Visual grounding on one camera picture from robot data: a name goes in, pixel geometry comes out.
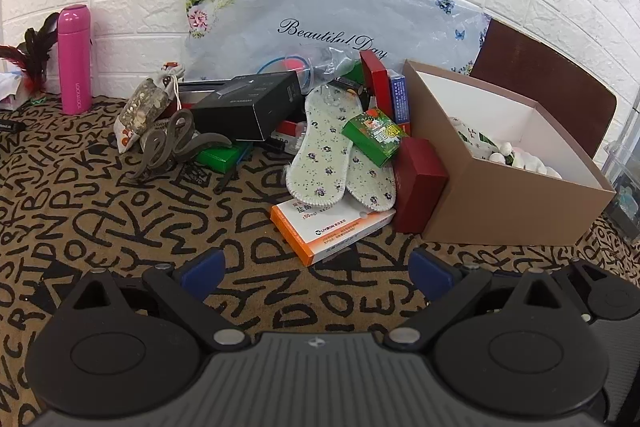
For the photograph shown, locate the white floral item in box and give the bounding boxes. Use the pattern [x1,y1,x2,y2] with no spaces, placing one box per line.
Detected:
[487,139,564,180]

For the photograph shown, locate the floral white cloth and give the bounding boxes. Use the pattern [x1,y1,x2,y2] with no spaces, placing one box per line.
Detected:
[447,116,496,160]

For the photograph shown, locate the dark red box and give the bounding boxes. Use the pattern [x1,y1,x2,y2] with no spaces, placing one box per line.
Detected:
[392,138,449,234]

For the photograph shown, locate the small green printed box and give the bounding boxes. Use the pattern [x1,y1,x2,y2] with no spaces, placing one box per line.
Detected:
[341,108,408,167]

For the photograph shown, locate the drawstring sachet of dried herbs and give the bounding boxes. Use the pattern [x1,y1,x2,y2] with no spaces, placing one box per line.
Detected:
[115,63,187,154]

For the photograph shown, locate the red and black feathers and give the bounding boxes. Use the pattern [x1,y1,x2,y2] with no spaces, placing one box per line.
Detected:
[0,13,61,96]

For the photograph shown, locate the crumpled clear plastic wrapper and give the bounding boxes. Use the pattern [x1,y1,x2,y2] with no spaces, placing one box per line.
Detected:
[300,47,369,90]

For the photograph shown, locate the black lipstick tube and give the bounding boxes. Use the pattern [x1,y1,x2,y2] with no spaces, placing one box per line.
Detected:
[334,77,364,97]

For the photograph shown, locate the floral clear plastic bag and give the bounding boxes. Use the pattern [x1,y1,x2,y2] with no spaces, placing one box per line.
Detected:
[185,0,493,82]

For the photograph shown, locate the clear acrylic container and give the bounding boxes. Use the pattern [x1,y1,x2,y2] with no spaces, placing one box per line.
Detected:
[597,102,640,243]

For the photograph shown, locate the red and white box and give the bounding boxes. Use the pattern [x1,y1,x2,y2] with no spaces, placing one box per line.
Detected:
[270,119,309,153]

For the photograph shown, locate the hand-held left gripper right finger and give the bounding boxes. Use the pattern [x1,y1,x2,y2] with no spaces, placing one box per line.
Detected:
[384,248,564,351]

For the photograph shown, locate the blue rimmed clear paddle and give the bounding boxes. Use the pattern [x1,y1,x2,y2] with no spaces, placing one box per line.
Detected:
[257,54,314,90]

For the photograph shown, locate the letter-print desktop cloth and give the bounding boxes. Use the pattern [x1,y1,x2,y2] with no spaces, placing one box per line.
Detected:
[0,94,640,427]

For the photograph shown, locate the pink thermos bottle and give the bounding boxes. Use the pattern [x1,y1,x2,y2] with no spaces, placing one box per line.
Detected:
[56,5,92,115]

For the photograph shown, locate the orange and white medicine box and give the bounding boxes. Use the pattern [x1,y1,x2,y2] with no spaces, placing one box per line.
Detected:
[270,199,396,267]

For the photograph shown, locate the floral white insole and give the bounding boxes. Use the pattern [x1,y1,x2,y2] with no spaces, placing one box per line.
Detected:
[345,142,397,212]
[286,82,365,203]

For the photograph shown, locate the flat green box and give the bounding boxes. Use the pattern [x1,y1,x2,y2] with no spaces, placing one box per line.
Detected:
[195,142,254,173]

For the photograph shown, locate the grey script word ornament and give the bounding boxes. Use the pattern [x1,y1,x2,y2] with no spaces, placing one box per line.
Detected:
[125,109,233,180]

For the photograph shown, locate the grey box with red strip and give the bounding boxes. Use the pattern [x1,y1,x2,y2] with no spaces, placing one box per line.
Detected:
[177,81,226,108]

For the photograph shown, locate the white crumpled paper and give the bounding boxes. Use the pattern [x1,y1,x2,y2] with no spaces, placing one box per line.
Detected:
[0,72,28,100]

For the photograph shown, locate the blue and white box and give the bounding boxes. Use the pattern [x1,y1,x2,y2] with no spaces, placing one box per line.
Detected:
[389,74,412,126]

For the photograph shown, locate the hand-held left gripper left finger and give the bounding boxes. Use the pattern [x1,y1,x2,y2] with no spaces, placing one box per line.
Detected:
[74,248,252,351]

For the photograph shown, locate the black rectangular box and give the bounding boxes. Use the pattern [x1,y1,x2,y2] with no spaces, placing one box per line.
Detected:
[190,70,306,142]

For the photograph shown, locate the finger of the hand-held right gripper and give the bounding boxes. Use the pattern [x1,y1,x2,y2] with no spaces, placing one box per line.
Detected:
[550,258,609,303]

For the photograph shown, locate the brown cardboard box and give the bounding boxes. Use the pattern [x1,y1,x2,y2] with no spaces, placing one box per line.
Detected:
[402,59,617,251]

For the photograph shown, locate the dark brown box lid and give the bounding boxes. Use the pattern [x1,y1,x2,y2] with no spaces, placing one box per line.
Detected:
[470,18,619,158]

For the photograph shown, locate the tall red box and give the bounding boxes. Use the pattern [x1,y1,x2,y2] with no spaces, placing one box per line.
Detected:
[360,51,396,122]

